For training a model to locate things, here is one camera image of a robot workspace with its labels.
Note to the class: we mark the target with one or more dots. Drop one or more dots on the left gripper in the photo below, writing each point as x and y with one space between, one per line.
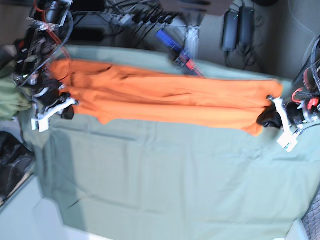
294 118

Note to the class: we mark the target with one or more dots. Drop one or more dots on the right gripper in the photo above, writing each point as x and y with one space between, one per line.
47 102

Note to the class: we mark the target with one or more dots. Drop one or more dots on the orange T-shirt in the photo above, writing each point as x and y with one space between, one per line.
110 91

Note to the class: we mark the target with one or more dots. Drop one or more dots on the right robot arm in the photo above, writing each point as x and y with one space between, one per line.
51 27

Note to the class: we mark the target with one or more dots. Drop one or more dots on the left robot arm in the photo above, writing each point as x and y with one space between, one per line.
309 77

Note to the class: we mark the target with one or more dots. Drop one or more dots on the olive green garment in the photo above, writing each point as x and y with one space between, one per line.
12 100

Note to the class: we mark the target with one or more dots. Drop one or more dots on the black plastic bag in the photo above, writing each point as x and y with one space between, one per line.
15 161

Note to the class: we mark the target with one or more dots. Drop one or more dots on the green table cloth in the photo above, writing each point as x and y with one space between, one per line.
144 180

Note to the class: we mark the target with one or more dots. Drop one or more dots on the black power adapter left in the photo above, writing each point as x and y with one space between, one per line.
87 34

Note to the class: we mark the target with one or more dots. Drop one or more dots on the black power adapter pair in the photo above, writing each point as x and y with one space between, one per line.
238 28

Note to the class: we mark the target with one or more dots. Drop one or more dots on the blue clamp on table edge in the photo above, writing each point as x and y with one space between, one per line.
179 55

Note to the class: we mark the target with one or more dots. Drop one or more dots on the black power strip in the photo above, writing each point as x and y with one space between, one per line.
148 18

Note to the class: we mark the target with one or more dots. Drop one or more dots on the aluminium frame post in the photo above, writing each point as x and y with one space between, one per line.
192 40

